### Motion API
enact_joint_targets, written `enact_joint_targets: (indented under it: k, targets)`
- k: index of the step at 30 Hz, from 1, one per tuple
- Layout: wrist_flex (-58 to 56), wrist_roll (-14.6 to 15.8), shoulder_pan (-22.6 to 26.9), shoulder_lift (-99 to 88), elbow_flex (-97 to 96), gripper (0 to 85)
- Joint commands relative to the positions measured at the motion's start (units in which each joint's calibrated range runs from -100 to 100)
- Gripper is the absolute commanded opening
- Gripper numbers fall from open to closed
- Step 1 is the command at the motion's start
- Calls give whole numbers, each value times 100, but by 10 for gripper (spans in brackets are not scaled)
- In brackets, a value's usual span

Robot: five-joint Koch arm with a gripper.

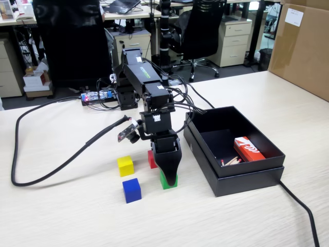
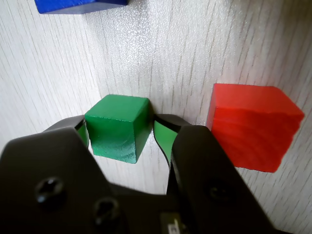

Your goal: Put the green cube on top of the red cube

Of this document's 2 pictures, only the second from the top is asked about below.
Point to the green wooden cube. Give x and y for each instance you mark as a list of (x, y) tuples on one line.
[(114, 131)]

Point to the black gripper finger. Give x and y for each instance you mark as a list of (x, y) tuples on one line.
[(48, 165), (209, 175)]

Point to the red wooden cube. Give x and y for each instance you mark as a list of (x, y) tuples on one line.
[(251, 131)]

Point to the blue wooden cube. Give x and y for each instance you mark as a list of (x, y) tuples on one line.
[(80, 6)]

